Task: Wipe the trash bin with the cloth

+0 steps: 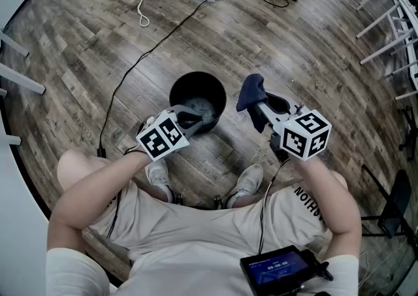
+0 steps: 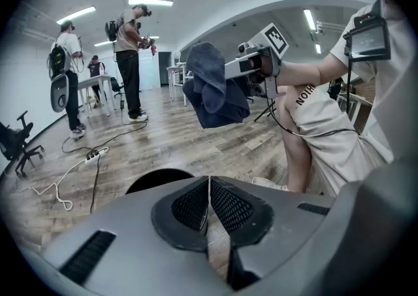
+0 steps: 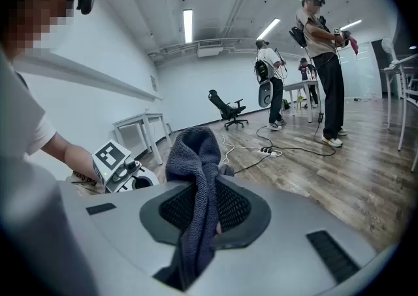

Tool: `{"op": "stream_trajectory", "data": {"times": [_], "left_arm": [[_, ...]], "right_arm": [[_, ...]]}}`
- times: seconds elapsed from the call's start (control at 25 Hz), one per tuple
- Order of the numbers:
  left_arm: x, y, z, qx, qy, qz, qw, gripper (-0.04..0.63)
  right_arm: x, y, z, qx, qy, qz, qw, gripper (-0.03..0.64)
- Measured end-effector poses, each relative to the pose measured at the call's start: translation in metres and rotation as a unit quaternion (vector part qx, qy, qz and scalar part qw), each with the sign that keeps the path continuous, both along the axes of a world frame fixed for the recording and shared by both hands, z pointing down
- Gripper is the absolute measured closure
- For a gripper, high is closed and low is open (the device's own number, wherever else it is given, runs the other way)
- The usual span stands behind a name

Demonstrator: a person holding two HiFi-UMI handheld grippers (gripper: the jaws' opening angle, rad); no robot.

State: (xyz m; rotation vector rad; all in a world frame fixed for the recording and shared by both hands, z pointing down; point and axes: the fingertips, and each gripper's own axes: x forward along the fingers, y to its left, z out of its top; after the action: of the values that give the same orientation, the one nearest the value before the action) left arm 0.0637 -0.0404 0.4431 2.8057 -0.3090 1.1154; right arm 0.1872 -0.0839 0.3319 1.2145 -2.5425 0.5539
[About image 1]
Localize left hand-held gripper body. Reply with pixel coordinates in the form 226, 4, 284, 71
136, 109, 191, 161

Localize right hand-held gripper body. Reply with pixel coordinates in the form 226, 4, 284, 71
269, 104, 332, 163

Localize black round bucket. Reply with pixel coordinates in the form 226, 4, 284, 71
169, 71, 228, 135

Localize dark blue cloth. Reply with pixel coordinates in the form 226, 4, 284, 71
236, 73, 272, 134

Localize person's left forearm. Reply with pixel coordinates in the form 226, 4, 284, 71
47, 150, 152, 250

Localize person's right forearm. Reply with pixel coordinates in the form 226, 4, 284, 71
289, 154, 362, 240

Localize person's left grey shoe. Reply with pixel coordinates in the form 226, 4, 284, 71
145, 159, 174, 203

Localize person's grey shoe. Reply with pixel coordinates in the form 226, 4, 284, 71
228, 163, 264, 208
145, 159, 174, 203

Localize person's right grey shoe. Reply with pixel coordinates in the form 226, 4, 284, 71
228, 163, 264, 208

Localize black stool with chrome legs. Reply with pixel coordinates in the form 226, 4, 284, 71
172, 191, 226, 210

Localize person's left leg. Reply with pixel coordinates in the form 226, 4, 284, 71
57, 149, 131, 191

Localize beige shorts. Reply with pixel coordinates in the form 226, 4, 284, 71
88, 180, 328, 256

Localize black office chair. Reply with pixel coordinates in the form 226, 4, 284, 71
397, 105, 418, 162

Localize black folding chair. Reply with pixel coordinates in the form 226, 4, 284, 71
361, 163, 418, 240

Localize white t-shirt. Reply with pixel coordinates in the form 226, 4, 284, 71
45, 242, 360, 296

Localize black monitor with blue screen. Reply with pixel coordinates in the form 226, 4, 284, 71
240, 244, 334, 296

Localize white metal table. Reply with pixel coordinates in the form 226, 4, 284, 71
355, 0, 418, 101
0, 29, 46, 146

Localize left hand-held gripper cable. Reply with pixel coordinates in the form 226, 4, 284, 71
106, 146, 146, 240

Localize hand-held gripper cable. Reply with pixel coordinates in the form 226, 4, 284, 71
257, 159, 289, 255
106, 146, 146, 240

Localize right hand-held gripper cable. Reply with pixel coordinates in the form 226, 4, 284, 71
257, 159, 289, 255

